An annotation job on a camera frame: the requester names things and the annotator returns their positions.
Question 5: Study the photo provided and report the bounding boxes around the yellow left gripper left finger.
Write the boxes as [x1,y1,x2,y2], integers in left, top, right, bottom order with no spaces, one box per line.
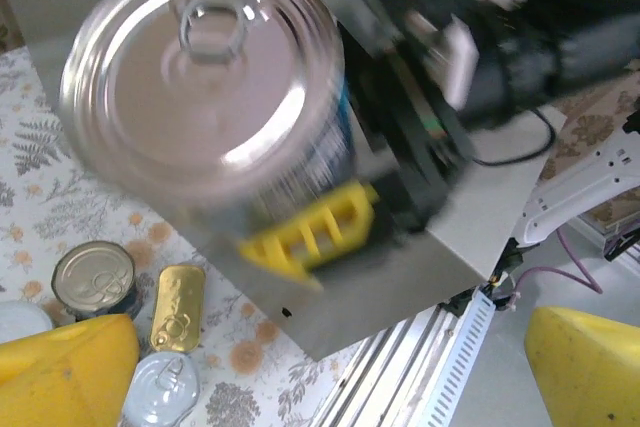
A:
[0,313,141,427]

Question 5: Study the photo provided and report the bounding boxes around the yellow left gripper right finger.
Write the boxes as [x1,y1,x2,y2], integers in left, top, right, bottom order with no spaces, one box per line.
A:
[523,305,640,427]

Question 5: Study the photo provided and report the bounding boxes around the green label pull-tab can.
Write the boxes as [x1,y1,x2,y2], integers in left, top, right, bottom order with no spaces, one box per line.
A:
[121,350,201,427]

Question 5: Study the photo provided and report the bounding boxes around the dark blue can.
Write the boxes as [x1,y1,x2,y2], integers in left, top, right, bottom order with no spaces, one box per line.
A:
[51,240,137,322]

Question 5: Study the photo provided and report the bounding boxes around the gold rectangular meat tin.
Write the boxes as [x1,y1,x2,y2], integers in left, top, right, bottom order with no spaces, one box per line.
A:
[148,264,207,355]

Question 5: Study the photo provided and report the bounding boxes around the large light blue can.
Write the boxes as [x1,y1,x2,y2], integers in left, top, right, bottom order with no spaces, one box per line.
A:
[58,0,357,243]

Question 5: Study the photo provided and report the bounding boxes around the grey metal box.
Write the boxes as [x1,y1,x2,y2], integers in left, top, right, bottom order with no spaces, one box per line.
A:
[0,0,569,362]

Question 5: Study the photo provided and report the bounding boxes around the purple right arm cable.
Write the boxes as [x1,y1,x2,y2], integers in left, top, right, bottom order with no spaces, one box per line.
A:
[509,225,605,298]

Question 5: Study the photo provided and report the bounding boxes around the white slotted cable duct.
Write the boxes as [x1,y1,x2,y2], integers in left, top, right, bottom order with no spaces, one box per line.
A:
[417,290,497,427]

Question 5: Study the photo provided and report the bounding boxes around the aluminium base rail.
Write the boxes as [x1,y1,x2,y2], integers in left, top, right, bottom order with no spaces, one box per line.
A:
[307,304,454,427]

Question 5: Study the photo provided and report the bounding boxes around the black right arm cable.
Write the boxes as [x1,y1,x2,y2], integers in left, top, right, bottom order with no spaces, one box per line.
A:
[469,106,559,168]

